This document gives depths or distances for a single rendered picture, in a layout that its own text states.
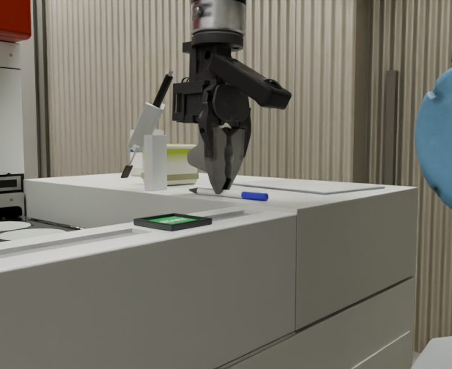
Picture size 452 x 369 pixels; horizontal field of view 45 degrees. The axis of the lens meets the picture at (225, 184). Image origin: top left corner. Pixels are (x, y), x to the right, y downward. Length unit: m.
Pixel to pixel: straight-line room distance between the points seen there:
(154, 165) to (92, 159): 3.01
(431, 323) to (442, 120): 2.46
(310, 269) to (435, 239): 2.10
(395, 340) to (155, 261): 0.53
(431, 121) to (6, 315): 0.33
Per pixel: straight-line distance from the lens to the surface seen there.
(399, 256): 0.90
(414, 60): 2.75
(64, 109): 4.03
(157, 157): 0.83
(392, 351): 0.92
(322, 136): 2.68
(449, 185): 0.42
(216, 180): 0.73
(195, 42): 0.75
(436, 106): 0.42
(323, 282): 0.70
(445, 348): 0.66
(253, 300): 0.59
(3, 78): 1.10
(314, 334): 0.71
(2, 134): 1.09
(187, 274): 0.51
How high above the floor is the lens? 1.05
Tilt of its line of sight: 5 degrees down
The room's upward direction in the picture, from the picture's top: straight up
